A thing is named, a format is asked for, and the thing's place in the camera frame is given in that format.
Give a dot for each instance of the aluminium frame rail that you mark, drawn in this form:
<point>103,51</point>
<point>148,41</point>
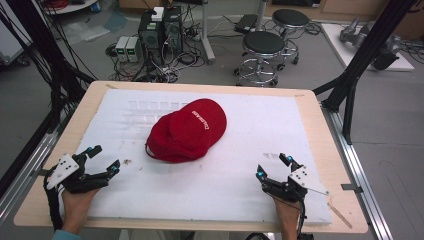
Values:
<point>360,173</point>
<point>26,173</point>

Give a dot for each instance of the thin wooden stick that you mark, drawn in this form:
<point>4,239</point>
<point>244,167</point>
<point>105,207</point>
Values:
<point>340,216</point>

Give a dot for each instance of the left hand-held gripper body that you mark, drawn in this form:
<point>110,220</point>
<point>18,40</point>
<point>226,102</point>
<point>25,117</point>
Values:
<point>77,176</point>

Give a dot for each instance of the white foam mat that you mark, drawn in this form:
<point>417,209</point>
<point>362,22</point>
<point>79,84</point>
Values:
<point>206,186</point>

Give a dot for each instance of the white box on tower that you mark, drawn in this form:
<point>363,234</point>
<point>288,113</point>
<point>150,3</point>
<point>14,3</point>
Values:
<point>158,14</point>

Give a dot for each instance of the black computer tower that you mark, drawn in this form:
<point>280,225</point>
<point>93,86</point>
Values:
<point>151,35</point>
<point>173,30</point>

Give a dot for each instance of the red baseball cap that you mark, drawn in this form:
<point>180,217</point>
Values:
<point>188,131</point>

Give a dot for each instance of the grey bench power supply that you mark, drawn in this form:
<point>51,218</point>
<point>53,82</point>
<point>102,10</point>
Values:
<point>121,49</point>
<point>133,50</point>

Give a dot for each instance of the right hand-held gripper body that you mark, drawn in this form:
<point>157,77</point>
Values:
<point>293,186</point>

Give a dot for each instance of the black round stool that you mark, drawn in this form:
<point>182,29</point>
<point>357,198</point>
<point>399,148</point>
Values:
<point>263,43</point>
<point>290,17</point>

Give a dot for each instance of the black metal frame stand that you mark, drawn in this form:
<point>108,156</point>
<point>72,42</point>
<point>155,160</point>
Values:
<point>43,56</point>
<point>363,56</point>

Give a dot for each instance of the grey metal desk leg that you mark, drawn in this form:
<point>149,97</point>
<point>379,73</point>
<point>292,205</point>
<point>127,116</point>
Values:
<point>206,33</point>

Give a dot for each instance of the person's left hand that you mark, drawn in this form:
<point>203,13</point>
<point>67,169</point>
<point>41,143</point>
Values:
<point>77,208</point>

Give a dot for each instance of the white floor board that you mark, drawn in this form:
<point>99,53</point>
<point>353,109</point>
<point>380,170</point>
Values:
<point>336,43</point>

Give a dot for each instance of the person's right hand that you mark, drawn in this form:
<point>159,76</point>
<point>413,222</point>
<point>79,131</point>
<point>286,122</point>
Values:
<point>287,213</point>

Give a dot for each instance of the grey metal table bracket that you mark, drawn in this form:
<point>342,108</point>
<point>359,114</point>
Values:
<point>41,172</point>
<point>351,188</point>

